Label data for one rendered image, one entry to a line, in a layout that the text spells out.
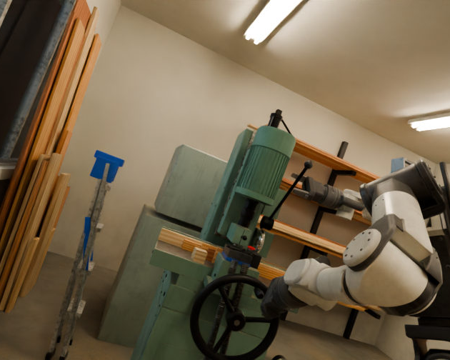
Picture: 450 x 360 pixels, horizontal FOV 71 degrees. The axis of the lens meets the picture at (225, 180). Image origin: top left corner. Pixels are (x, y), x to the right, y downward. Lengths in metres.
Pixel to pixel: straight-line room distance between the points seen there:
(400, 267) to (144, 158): 3.26
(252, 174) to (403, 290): 0.85
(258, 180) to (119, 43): 2.86
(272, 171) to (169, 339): 0.74
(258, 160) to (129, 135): 2.50
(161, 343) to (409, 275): 0.95
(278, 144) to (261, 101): 2.67
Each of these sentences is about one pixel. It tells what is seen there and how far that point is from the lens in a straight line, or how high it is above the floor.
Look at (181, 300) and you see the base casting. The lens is 1.25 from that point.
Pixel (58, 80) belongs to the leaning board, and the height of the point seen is 1.49.
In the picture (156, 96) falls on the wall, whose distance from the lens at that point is 3.72.
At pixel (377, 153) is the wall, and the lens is 4.78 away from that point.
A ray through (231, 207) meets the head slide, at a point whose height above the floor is 1.13.
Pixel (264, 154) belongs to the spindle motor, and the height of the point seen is 1.38.
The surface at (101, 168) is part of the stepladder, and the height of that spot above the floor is 1.07.
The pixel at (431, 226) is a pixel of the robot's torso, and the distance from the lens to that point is 0.89.
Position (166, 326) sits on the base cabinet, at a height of 0.65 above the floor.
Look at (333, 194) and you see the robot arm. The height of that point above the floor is 1.33.
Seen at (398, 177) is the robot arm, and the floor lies 1.34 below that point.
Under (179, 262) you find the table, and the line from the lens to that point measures 1.21.
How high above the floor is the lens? 1.16
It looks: 3 degrees up
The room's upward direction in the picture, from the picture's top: 21 degrees clockwise
